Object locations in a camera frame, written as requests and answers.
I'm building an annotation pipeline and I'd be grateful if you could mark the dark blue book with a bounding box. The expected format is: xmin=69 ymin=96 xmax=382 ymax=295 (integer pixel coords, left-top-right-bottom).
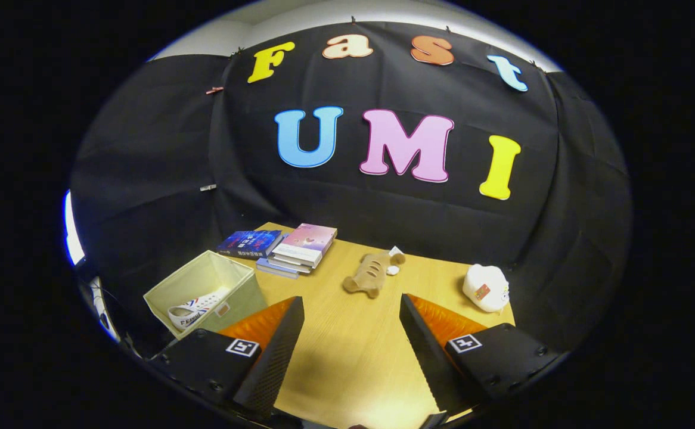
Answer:
xmin=216 ymin=230 xmax=284 ymax=260

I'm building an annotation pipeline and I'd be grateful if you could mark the pink cover book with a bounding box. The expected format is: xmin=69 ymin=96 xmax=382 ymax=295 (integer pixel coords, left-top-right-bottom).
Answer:
xmin=273 ymin=223 xmax=338 ymax=264

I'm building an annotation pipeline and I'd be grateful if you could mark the white plush toy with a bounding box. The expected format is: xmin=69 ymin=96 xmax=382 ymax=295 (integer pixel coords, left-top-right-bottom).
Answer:
xmin=463 ymin=264 xmax=511 ymax=313

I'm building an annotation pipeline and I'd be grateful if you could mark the beige fabric storage box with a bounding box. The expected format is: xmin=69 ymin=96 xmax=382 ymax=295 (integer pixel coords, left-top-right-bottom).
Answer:
xmin=144 ymin=250 xmax=268 ymax=341

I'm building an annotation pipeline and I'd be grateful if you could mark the computer monitor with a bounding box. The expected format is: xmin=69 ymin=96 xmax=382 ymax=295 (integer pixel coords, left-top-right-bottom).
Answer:
xmin=63 ymin=191 xmax=86 ymax=266

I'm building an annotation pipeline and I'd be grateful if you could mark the white striped shoe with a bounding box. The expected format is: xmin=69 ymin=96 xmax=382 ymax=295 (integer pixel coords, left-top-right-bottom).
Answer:
xmin=167 ymin=288 xmax=231 ymax=332

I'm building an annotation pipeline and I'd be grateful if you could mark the brown plush toy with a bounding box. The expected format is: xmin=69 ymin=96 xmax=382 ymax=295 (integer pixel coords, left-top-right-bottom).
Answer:
xmin=343 ymin=246 xmax=407 ymax=299

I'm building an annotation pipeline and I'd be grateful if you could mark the white book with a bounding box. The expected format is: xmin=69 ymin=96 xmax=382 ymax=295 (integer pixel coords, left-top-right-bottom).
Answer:
xmin=267 ymin=255 xmax=318 ymax=275

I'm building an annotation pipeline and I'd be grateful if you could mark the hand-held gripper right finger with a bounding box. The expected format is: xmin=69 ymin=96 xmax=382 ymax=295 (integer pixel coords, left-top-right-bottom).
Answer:
xmin=399 ymin=293 xmax=563 ymax=418

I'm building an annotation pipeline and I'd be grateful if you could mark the pale blue book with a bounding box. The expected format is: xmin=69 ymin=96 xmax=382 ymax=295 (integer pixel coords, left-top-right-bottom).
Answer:
xmin=256 ymin=258 xmax=300 ymax=279

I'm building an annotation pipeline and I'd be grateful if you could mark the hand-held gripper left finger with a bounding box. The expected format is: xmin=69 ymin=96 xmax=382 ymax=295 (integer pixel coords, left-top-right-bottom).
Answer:
xmin=148 ymin=296 xmax=305 ymax=421

